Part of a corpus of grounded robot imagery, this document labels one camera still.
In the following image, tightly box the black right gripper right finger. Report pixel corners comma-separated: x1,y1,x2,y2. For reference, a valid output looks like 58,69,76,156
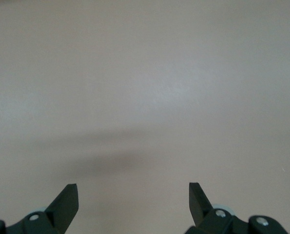
186,182,288,234

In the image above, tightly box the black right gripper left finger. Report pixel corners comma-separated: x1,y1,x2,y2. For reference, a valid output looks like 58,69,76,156
0,183,78,234

